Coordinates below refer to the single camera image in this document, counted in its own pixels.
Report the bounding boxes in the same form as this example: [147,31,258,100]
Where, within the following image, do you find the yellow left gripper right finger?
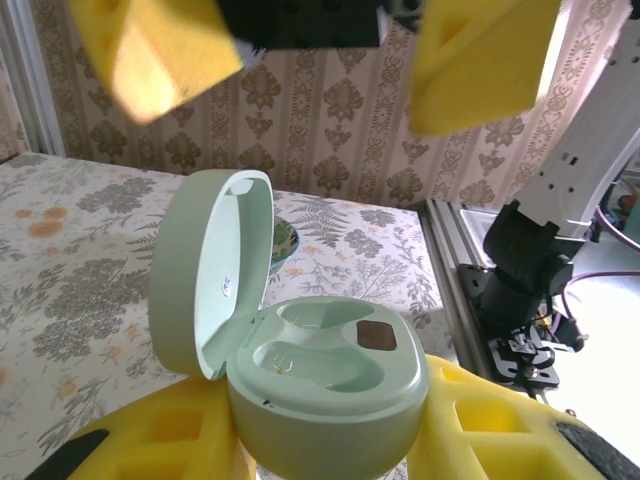
[407,352,640,480]

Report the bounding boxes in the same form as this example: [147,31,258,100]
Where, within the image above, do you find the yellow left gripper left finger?
[24,372,259,480]

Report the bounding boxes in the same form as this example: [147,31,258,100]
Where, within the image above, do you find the mint green earbud charging case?
[149,168,431,479]

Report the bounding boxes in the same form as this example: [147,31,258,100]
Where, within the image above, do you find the green leaf patterned plate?
[272,217,301,267]

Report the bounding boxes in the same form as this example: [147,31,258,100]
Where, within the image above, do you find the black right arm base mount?
[457,263,562,390]

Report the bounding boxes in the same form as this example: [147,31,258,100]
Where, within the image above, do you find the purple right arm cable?
[559,203,640,351]

